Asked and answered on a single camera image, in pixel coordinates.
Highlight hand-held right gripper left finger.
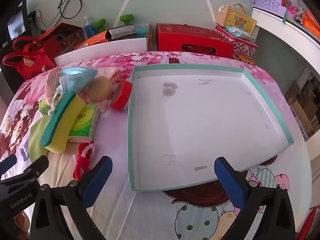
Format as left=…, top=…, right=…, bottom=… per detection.
left=29, top=156, right=113, bottom=240

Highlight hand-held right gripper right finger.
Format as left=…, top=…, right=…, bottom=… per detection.
left=214, top=156, right=297, bottom=240

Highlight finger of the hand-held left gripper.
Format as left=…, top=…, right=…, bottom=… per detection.
left=0, top=154, right=17, bottom=175
left=14, top=155, right=49, bottom=179

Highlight red and white chenille ornament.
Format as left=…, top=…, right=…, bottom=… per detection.
left=72, top=141, right=96, bottom=180

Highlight light green cloth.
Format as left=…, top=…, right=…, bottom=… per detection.
left=27, top=116, right=54, bottom=157

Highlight yellow sponge with teal scourer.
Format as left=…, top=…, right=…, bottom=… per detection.
left=40, top=90, right=87, bottom=154

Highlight small green tissue packet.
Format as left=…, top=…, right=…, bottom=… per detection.
left=38, top=99, right=54, bottom=115

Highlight large green tissue packet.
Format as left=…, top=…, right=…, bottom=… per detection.
left=69, top=104, right=100, bottom=143

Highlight white box with teal rim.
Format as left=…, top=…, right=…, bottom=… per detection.
left=127, top=64, right=295, bottom=192

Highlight pink and white zigzag towel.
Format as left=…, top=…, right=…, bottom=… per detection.
left=85, top=69, right=120, bottom=113

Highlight pink satin scrunchie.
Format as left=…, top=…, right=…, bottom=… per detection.
left=44, top=66, right=63, bottom=105

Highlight red tape roll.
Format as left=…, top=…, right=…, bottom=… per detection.
left=109, top=81, right=133, bottom=111

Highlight beige round sponge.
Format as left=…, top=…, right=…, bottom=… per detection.
left=87, top=76, right=112, bottom=100

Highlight light blue plastic bag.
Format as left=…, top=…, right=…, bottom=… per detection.
left=50, top=66, right=98, bottom=115

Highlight person's left hand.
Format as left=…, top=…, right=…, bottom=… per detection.
left=14, top=211, right=29, bottom=233

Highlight pink printed bedsheet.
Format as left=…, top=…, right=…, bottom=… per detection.
left=0, top=51, right=313, bottom=240

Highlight brown cardboard boxes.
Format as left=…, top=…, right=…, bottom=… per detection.
left=285, top=65, right=320, bottom=138

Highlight red felt bag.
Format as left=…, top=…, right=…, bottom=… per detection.
left=2, top=34, right=60, bottom=80

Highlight white foam board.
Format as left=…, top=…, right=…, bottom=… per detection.
left=54, top=38, right=147, bottom=67

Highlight dark red paper bag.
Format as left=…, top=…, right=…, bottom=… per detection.
left=37, top=22, right=85, bottom=57

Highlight orange cardboard box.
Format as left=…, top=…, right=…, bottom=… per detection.
left=74, top=31, right=110, bottom=50

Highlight red and white patterned box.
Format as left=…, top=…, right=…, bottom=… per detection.
left=215, top=25, right=258, bottom=65

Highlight black monitor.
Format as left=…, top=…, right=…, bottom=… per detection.
left=6, top=5, right=28, bottom=42

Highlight blue liquid bottle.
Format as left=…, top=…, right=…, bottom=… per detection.
left=83, top=16, right=97, bottom=40

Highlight red gift box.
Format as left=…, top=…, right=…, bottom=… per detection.
left=156, top=23, right=234, bottom=59

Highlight blue wet wipes pack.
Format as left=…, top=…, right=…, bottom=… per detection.
left=224, top=26, right=256, bottom=40

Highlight black and silver box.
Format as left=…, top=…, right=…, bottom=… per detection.
left=106, top=24, right=137, bottom=41

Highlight green dumbbell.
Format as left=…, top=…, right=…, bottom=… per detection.
left=92, top=14, right=135, bottom=30

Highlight white curved shelf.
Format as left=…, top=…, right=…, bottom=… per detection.
left=251, top=7, right=320, bottom=68

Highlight colourful toy packets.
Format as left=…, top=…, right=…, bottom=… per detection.
left=281, top=0, right=320, bottom=30

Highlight yellow carry box with strap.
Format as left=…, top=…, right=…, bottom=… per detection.
left=216, top=3, right=257, bottom=36

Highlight black cables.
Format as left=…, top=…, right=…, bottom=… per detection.
left=35, top=0, right=83, bottom=30

